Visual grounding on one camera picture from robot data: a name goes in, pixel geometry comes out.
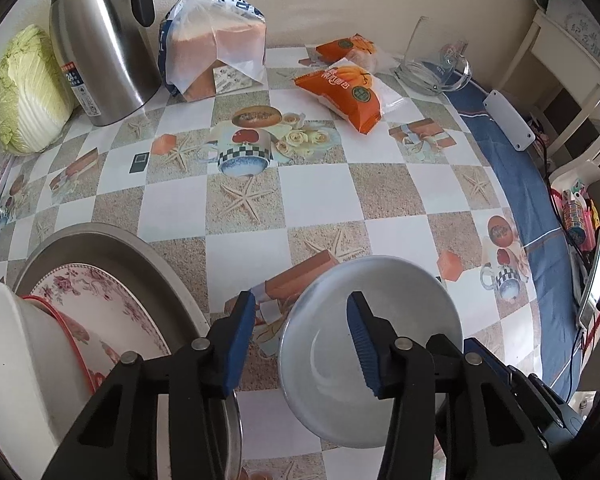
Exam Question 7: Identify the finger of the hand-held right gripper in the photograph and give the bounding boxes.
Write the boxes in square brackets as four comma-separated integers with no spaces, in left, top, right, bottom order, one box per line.
[462,337,518,398]

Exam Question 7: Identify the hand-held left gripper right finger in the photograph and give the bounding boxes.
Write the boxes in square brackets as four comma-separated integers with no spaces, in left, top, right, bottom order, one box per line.
[346,290,563,480]

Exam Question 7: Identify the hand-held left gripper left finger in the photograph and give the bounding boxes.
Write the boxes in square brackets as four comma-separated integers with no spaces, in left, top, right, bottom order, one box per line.
[40,290,258,480]

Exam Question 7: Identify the small floral bowl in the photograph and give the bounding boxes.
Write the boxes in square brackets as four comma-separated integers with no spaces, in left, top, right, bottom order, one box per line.
[278,255,465,450]

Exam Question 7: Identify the large steel basin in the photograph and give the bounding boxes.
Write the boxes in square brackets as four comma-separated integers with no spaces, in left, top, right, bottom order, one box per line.
[12,223,244,480]

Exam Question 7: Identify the round floral plate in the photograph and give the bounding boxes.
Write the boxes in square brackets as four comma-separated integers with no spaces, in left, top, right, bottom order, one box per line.
[29,263,172,361]

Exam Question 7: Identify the strawberry print bowl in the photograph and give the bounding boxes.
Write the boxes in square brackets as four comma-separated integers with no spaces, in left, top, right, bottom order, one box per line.
[22,295,126,396]

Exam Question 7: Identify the white square bowl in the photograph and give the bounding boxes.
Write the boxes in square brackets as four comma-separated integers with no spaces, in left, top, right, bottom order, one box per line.
[0,282,93,466]

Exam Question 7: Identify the smartphone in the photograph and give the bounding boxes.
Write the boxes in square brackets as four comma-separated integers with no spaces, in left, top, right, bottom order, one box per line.
[577,227,600,328]

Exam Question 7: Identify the blue cloth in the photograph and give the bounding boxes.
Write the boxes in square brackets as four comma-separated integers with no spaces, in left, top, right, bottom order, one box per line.
[442,75,581,396]

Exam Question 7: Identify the pink toy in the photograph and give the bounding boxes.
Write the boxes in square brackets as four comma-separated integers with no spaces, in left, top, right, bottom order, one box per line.
[552,185,598,251]

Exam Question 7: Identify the white power strip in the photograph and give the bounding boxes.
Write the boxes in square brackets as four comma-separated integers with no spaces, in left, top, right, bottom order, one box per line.
[482,90,537,152]

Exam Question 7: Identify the orange snack packet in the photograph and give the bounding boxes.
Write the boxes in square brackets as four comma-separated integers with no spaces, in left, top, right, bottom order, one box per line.
[292,59,408,136]
[315,34,388,71]

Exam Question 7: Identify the clear glass pitcher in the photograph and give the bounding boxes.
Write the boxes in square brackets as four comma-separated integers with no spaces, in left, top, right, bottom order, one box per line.
[394,16,473,96]

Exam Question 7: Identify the bagged bread loaf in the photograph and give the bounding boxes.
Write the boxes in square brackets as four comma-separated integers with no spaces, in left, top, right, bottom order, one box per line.
[157,0,268,103]

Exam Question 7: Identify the white wooden furniture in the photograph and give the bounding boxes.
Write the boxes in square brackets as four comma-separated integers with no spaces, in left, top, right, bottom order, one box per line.
[500,0,600,161]

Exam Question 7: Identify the napa cabbage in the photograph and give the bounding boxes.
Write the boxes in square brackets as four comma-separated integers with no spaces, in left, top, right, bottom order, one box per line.
[0,25,76,155]

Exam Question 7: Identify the steel thermos jug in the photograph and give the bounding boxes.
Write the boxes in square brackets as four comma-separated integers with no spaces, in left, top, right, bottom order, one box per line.
[47,0,163,127]

